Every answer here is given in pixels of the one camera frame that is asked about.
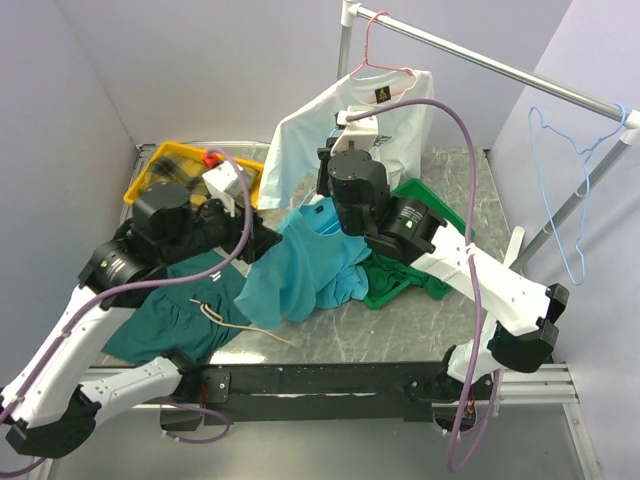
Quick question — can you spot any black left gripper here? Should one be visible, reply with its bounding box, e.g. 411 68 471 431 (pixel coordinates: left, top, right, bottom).
161 189 282 265

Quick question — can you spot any green plastic bin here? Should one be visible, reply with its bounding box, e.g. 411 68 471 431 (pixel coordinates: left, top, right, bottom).
363 179 466 310

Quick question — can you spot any light blue t shirt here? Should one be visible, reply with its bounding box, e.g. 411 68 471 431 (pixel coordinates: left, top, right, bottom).
235 205 371 329

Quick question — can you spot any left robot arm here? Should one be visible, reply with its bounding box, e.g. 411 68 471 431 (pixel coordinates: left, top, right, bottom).
1 182 282 459

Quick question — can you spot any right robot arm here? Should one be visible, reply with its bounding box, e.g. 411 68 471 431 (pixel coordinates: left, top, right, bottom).
317 147 569 399

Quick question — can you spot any white t shirt on hanger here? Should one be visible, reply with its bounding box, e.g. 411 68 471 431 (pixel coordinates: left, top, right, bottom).
257 70 435 210

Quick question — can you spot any dark teal garment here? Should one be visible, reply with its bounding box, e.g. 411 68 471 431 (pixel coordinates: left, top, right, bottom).
103 266 250 365

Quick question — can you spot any green cloth in bin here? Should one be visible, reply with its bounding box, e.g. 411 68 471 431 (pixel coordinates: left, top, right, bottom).
360 252 452 308

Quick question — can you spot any yellow plaid cloth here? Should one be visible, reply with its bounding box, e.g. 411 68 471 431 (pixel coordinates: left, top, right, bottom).
147 155 261 201

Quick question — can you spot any yellow plastic bin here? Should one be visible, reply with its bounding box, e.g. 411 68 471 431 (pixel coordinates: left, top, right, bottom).
123 140 265 211

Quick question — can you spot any white rack base foot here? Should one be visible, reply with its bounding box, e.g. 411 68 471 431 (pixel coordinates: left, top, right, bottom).
503 226 525 277

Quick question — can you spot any metal clothes rack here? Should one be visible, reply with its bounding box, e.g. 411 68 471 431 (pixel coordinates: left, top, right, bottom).
338 1 639 286

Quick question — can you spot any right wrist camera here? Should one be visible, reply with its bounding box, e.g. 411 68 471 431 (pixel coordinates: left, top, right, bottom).
330 106 379 155

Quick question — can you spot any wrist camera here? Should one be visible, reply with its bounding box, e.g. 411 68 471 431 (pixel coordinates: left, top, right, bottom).
202 150 243 217
330 106 379 155

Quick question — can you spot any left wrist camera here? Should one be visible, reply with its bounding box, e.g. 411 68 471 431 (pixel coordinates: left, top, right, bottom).
202 150 243 217

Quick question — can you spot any beige drawstring cord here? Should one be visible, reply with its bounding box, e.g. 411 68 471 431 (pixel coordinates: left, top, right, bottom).
191 297 303 347

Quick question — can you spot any pink wire hanger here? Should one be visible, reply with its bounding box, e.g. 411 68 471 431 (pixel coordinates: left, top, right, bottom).
346 11 418 106

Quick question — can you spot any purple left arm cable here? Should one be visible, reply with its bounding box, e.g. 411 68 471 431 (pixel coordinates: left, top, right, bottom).
0 147 251 476

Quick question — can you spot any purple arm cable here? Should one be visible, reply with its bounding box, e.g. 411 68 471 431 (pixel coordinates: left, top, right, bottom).
0 147 251 476
339 98 501 474

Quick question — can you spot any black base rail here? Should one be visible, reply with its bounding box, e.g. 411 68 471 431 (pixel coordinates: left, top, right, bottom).
158 361 463 423

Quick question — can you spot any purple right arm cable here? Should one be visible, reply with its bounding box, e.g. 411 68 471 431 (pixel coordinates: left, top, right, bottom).
339 98 501 474

